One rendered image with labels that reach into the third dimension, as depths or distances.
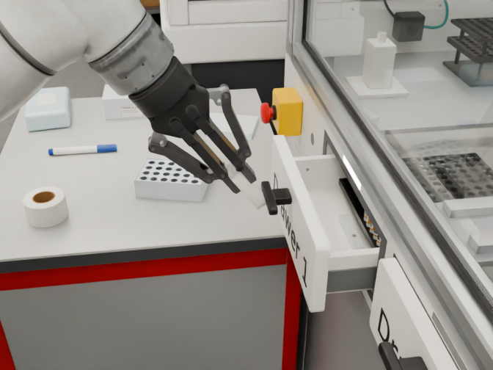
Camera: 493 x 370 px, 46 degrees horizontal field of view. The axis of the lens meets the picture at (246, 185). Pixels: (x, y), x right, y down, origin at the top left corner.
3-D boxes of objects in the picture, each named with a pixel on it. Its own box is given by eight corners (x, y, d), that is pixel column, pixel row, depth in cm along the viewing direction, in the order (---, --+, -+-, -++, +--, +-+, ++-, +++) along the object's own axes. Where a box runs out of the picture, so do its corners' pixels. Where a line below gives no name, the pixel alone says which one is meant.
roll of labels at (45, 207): (23, 229, 99) (18, 210, 97) (31, 205, 105) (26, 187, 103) (65, 226, 100) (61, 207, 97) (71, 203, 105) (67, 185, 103)
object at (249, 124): (195, 135, 128) (194, 128, 127) (205, 118, 135) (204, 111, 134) (252, 140, 126) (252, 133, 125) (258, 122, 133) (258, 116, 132)
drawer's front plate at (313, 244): (310, 315, 74) (316, 247, 68) (270, 191, 98) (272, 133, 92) (323, 313, 74) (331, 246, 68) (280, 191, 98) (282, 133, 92)
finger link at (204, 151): (177, 117, 70) (168, 124, 71) (229, 179, 76) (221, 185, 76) (176, 104, 74) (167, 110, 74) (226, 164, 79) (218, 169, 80)
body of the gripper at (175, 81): (120, 107, 67) (171, 161, 71) (178, 64, 65) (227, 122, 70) (122, 82, 73) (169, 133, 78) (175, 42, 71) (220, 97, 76)
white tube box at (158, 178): (136, 197, 107) (133, 180, 105) (147, 173, 114) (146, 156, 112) (202, 202, 106) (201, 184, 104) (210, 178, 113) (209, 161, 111)
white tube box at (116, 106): (104, 120, 134) (101, 99, 131) (107, 104, 141) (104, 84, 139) (160, 117, 135) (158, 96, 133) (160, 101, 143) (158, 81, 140)
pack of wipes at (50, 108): (71, 128, 131) (68, 110, 128) (26, 133, 129) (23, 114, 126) (71, 101, 143) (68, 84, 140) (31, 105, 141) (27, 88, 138)
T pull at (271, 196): (269, 217, 78) (269, 208, 77) (260, 187, 84) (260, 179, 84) (296, 215, 79) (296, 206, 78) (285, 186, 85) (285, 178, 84)
